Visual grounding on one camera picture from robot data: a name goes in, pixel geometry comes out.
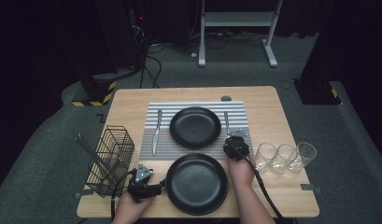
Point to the black yellow striped stand base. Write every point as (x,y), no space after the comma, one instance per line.
(316,93)
(96,93)

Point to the silver table knife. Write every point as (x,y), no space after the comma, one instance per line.
(156,133)

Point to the clear drinking glass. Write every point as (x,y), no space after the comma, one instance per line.
(305,154)
(283,158)
(268,154)

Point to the grey table bracket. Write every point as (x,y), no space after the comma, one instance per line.
(308,187)
(84,193)

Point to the black round plate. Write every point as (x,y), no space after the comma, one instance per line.
(196,184)
(195,127)

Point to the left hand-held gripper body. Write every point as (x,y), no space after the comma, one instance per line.
(140,189)

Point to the person's left hand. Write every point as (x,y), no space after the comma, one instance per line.
(128,211)

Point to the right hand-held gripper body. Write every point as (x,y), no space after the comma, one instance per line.
(237,147)

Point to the small dark round object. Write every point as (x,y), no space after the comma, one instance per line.
(226,98)

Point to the silver fork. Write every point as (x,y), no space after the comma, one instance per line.
(226,119)

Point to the white metal stand frame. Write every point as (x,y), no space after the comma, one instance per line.
(238,18)

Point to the dark equipment with red light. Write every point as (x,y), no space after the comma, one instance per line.
(138,18)

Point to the person's right hand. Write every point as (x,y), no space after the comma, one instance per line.
(241,172)

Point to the dark chopstick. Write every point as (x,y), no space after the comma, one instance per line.
(89,155)
(92,148)

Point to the grey striped placemat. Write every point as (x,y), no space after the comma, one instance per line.
(179,152)

